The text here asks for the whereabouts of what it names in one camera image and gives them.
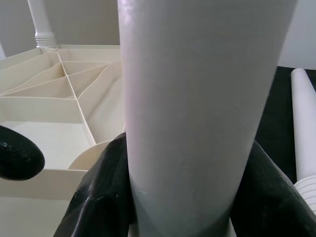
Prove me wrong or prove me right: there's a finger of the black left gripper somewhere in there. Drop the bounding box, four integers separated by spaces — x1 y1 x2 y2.
0 124 46 182

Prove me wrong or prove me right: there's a white plastic table leg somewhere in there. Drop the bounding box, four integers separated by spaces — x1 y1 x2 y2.
290 68 316 215
117 0 298 237
26 0 60 49

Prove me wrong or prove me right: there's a white plastic table top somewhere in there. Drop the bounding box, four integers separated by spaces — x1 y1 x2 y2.
0 43 237 237

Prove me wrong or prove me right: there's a black cloth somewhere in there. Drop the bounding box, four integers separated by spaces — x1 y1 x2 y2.
254 65 316 188

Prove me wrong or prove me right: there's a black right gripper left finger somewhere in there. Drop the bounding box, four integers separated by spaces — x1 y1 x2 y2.
53 132 136 237

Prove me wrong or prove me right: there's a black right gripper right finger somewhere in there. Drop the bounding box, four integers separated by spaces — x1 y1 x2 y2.
229 140 316 237

